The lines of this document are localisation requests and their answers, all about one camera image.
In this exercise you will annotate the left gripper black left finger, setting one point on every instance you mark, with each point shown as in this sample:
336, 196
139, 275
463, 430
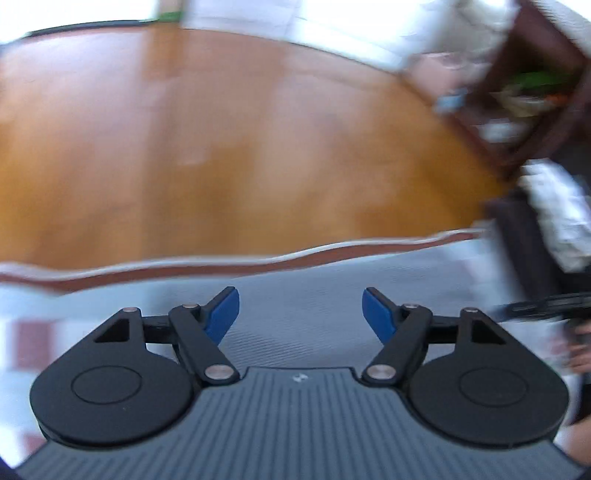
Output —
134, 376

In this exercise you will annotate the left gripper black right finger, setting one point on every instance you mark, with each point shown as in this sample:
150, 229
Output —
466, 376

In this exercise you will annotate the grey waffle-knit shirt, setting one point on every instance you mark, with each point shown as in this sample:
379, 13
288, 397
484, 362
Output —
313, 317

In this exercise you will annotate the person's right hand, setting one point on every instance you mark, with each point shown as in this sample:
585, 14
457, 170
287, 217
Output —
572, 345

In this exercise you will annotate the white and red patterned mat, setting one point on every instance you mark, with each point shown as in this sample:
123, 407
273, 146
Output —
43, 313

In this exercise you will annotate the dark wooden shelf unit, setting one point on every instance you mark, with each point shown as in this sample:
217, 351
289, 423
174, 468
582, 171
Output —
512, 77

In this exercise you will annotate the black door threshold strip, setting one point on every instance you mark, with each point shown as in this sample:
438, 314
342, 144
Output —
88, 26

